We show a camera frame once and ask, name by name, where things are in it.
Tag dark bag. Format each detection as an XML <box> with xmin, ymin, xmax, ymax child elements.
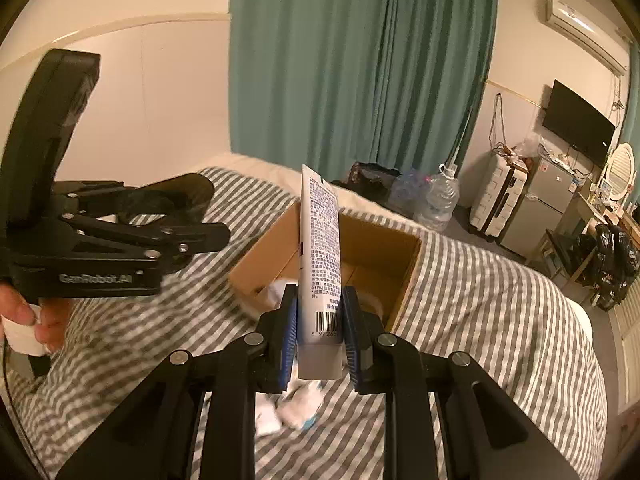
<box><xmin>332</xmin><ymin>161</ymin><xmax>402</xmax><ymax>202</ymax></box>

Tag bag of plastic bottles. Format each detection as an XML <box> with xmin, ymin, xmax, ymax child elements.
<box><xmin>387</xmin><ymin>169</ymin><xmax>434</xmax><ymax>219</ymax></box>

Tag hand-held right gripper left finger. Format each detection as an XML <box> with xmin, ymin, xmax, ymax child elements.
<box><xmin>55</xmin><ymin>284</ymin><xmax>301</xmax><ymax>480</ymax></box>

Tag grey white striped blanket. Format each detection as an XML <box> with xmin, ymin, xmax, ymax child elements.
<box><xmin>9</xmin><ymin>165</ymin><xmax>609</xmax><ymax>480</ymax></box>

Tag person's left hand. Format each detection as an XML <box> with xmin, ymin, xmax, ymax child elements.
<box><xmin>0</xmin><ymin>280</ymin><xmax>72</xmax><ymax>357</ymax></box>

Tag brown cardboard box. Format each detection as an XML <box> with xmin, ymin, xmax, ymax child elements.
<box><xmin>229</xmin><ymin>203</ymin><xmax>423</xmax><ymax>334</ymax></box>

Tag white air conditioner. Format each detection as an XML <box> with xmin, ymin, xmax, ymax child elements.
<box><xmin>539</xmin><ymin>0</ymin><xmax>629</xmax><ymax>77</ymax></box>

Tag wooden desk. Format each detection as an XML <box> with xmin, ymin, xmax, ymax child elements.
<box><xmin>569</xmin><ymin>192</ymin><xmax>640</xmax><ymax>242</ymax></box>

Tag white oval mirror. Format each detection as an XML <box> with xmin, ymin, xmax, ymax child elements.
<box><xmin>603</xmin><ymin>143</ymin><xmax>637</xmax><ymax>202</ymax></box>

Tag grey mini fridge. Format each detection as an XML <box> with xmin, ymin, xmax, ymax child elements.
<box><xmin>500</xmin><ymin>157</ymin><xmax>584</xmax><ymax>262</ymax></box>

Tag white printed tube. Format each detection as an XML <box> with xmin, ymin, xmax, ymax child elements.
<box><xmin>296</xmin><ymin>164</ymin><xmax>347</xmax><ymax>380</ymax></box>

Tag green curtain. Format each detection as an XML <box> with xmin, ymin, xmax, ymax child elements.
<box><xmin>229</xmin><ymin>0</ymin><xmax>500</xmax><ymax>187</ymax></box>

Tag black printed bag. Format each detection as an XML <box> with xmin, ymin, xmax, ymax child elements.
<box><xmin>579</xmin><ymin>222</ymin><xmax>640</xmax><ymax>312</ymax></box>

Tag wooden chair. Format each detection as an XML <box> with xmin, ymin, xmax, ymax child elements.
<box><xmin>527</xmin><ymin>229</ymin><xmax>592</xmax><ymax>287</ymax></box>

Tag black flat television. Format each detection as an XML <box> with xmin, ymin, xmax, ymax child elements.
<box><xmin>542</xmin><ymin>80</ymin><xmax>617</xmax><ymax>166</ymax></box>

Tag white suitcase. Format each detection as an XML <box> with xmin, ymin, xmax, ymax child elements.
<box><xmin>470</xmin><ymin>152</ymin><xmax>530</xmax><ymax>242</ymax></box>

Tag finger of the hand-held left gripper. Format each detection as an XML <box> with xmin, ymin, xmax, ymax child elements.
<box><xmin>120</xmin><ymin>173</ymin><xmax>217</xmax><ymax>225</ymax></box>
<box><xmin>61</xmin><ymin>214</ymin><xmax>232</xmax><ymax>275</ymax></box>

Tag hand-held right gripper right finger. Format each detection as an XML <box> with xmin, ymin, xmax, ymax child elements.
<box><xmin>341</xmin><ymin>286</ymin><xmax>567</xmax><ymax>480</ymax></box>

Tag crumpled white packets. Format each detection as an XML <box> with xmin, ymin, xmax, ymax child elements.
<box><xmin>254</xmin><ymin>379</ymin><xmax>327</xmax><ymax>437</ymax></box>

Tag large clear water bottle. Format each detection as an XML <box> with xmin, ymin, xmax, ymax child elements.
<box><xmin>419</xmin><ymin>162</ymin><xmax>460</xmax><ymax>234</ymax></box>

